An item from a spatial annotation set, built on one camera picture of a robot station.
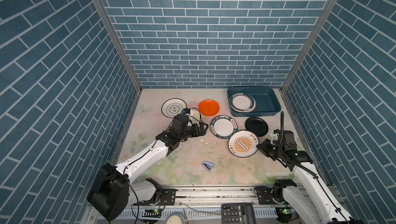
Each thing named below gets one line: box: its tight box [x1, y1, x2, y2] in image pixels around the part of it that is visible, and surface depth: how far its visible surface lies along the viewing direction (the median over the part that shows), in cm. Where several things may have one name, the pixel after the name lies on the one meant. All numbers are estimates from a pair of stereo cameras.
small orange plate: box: [198, 99, 221, 117], surface depth 111 cm
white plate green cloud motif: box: [161, 98, 188, 119], surface depth 113 cm
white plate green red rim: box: [228, 92, 257, 113], surface depth 112 cm
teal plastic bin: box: [227, 85, 282, 117], surface depth 114 cm
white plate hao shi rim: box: [209, 115, 239, 140], surface depth 101 cm
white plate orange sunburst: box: [227, 130, 260, 158], surface depth 88 cm
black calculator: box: [221, 202, 257, 224], surface depth 69 cm
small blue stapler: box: [202, 161, 214, 173], surface depth 84 cm
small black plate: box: [244, 117, 269, 137], surface depth 101 cm
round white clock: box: [164, 212, 186, 224], surface depth 66 cm
